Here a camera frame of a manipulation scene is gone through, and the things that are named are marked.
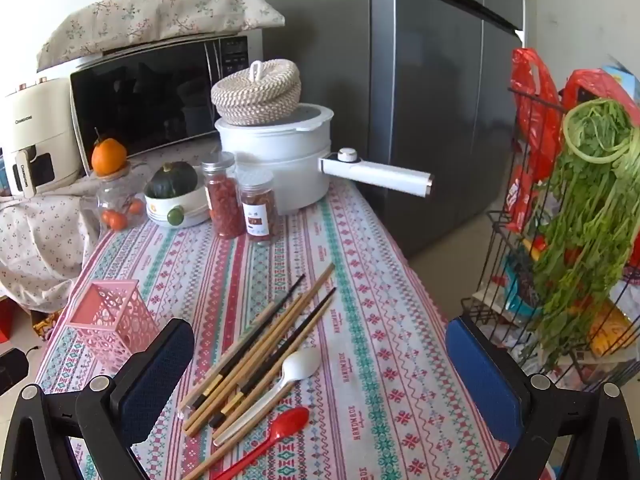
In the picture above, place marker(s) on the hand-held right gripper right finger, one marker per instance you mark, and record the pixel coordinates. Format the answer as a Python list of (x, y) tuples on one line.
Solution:
[(480, 385)]

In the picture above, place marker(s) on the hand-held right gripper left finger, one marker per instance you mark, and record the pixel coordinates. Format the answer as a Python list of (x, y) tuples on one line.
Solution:
[(155, 385)]

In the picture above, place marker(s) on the pink plastic utensil holder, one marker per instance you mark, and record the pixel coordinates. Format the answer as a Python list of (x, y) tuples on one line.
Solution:
[(115, 320)]

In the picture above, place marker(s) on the red plastic spoon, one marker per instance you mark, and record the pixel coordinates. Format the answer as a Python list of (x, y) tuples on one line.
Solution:
[(290, 422)]

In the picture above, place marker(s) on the white plastic spoon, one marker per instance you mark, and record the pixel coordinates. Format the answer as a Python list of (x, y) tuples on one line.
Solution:
[(300, 362)]

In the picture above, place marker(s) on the black chopstick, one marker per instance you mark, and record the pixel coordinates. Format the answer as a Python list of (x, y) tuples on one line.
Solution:
[(280, 305), (310, 316)]

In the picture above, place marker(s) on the pile of bamboo chopsticks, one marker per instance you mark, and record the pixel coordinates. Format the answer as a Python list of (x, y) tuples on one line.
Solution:
[(287, 318)]

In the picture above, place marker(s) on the patterned striped tablecloth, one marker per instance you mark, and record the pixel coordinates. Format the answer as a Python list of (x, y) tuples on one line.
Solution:
[(375, 335)]

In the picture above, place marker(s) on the yellow printed cardboard box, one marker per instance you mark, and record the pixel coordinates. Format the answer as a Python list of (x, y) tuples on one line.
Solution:
[(47, 325)]

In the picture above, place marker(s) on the yellow packet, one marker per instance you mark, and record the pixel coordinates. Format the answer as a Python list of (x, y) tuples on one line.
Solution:
[(610, 327)]

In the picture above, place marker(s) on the black device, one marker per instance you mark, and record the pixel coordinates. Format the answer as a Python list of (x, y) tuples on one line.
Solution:
[(12, 370)]

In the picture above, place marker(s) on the red gift box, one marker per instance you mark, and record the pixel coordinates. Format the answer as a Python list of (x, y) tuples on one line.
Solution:
[(6, 325)]

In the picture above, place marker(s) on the small tangerine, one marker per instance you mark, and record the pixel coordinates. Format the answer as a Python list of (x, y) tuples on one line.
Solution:
[(112, 219), (135, 206)]

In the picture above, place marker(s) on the white bowl green dots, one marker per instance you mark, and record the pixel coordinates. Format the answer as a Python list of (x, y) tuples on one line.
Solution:
[(190, 212)]

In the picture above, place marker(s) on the small floral print cloth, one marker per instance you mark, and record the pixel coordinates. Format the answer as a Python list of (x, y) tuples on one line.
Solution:
[(40, 240)]

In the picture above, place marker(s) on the tall goji berry jar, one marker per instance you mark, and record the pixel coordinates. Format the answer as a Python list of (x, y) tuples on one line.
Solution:
[(225, 205)]

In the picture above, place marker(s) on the clear glass jar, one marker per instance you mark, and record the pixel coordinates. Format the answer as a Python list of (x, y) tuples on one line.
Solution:
[(112, 195)]

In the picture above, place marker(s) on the short labelled spice jar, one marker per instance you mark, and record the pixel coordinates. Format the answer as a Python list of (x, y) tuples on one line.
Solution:
[(257, 210)]

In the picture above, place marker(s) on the bunch of leafy greens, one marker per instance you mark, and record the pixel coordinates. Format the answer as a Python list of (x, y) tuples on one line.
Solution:
[(585, 210)]

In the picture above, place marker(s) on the green squash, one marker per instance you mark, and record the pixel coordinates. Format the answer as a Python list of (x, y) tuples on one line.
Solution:
[(172, 180)]

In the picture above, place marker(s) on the large orange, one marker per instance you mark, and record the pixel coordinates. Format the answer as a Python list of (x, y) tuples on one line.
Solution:
[(108, 157)]

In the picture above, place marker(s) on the white electric pot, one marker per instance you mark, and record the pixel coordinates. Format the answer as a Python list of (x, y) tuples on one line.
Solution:
[(280, 160)]

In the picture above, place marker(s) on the large red plastic bag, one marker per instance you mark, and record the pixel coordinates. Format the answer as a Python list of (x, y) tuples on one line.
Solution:
[(535, 125)]

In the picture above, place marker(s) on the grey refrigerator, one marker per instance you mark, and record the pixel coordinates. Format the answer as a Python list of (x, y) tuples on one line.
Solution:
[(425, 110)]

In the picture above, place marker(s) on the cream air fryer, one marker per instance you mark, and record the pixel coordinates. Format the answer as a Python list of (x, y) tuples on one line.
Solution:
[(40, 125)]

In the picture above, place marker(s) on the black door microwave oven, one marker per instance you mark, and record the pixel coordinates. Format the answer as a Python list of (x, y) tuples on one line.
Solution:
[(150, 100)]

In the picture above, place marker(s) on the woven lidded basket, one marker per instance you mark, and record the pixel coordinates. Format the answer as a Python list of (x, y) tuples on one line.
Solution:
[(255, 95)]

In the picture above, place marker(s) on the small red plastic bag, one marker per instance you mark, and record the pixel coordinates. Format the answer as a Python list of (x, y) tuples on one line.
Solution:
[(590, 85)]

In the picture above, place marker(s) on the blue white carton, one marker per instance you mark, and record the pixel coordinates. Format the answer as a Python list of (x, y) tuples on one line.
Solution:
[(620, 77)]

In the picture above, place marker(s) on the floral microwave cover cloth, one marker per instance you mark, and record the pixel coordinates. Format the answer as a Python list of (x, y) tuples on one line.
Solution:
[(150, 15)]

